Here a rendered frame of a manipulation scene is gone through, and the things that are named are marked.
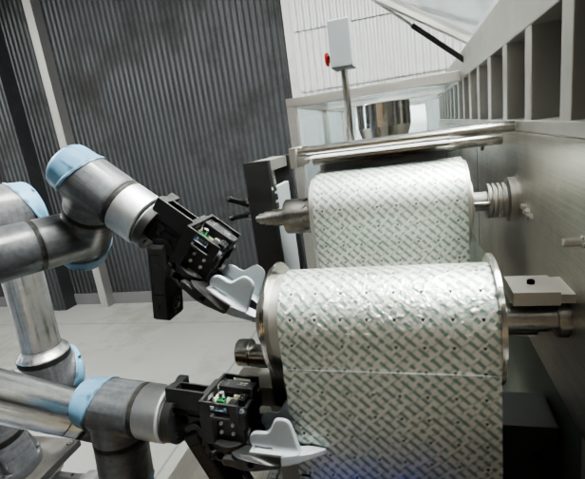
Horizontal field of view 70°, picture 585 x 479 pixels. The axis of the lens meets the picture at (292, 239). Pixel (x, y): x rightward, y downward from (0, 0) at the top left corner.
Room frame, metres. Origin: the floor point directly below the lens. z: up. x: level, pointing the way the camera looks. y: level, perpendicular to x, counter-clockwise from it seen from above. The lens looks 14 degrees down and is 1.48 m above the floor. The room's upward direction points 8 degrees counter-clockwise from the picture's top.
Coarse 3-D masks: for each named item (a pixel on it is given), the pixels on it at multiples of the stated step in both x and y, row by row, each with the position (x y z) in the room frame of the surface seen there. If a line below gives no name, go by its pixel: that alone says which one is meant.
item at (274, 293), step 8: (280, 280) 0.50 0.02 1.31; (272, 288) 0.48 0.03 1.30; (272, 296) 0.47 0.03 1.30; (272, 304) 0.47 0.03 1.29; (272, 312) 0.46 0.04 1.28; (272, 320) 0.46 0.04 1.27; (272, 328) 0.45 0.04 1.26; (272, 336) 0.45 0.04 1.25; (272, 344) 0.45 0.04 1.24; (280, 360) 0.46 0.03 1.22
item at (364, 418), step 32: (288, 384) 0.44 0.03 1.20; (320, 384) 0.43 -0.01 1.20; (352, 384) 0.42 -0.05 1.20; (384, 384) 0.41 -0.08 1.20; (416, 384) 0.40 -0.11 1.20; (448, 384) 0.39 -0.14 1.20; (480, 384) 0.38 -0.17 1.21; (320, 416) 0.43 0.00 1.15; (352, 416) 0.42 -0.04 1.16; (384, 416) 0.41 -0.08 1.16; (416, 416) 0.40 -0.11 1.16; (448, 416) 0.39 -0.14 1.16; (480, 416) 0.38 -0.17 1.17; (352, 448) 0.42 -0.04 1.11; (384, 448) 0.41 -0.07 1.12; (416, 448) 0.40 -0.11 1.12; (448, 448) 0.39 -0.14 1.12; (480, 448) 0.38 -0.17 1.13
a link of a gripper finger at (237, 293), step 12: (216, 276) 0.53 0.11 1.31; (216, 288) 0.53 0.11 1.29; (228, 288) 0.52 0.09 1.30; (240, 288) 0.52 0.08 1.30; (252, 288) 0.51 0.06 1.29; (228, 300) 0.52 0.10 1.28; (240, 300) 0.52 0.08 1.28; (228, 312) 0.52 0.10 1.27; (240, 312) 0.51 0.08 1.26; (252, 312) 0.52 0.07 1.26
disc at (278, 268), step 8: (280, 264) 0.53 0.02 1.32; (272, 272) 0.49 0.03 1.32; (280, 272) 0.52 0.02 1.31; (264, 280) 0.48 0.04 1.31; (272, 280) 0.49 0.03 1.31; (264, 288) 0.47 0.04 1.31; (264, 296) 0.46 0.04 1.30; (264, 304) 0.45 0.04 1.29; (264, 312) 0.45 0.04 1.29; (264, 320) 0.45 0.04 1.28; (264, 328) 0.44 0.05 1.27; (264, 336) 0.44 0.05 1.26; (264, 344) 0.44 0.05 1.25; (264, 352) 0.44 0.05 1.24; (272, 352) 0.45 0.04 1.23; (272, 360) 0.45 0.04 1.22; (272, 368) 0.45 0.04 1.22; (280, 368) 0.47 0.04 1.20; (280, 376) 0.47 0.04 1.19
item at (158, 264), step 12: (156, 252) 0.55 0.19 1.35; (156, 264) 0.55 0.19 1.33; (156, 276) 0.55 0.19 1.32; (168, 276) 0.56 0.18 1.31; (156, 288) 0.55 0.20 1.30; (168, 288) 0.56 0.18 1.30; (180, 288) 0.59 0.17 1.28; (156, 300) 0.55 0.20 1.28; (168, 300) 0.55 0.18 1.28; (180, 300) 0.58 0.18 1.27; (156, 312) 0.56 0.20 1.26; (168, 312) 0.55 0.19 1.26
